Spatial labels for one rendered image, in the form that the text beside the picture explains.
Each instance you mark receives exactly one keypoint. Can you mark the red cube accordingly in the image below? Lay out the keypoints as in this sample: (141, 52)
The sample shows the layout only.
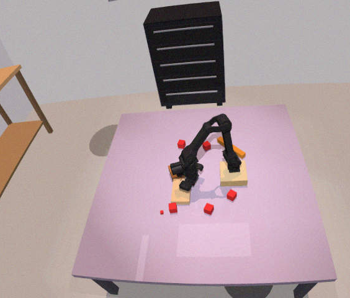
(181, 144)
(208, 209)
(172, 207)
(206, 145)
(231, 195)

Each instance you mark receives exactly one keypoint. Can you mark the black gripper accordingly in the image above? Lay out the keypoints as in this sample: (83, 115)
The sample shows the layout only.
(191, 178)

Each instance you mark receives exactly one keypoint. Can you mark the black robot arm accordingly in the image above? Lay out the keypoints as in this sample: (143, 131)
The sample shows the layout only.
(187, 158)

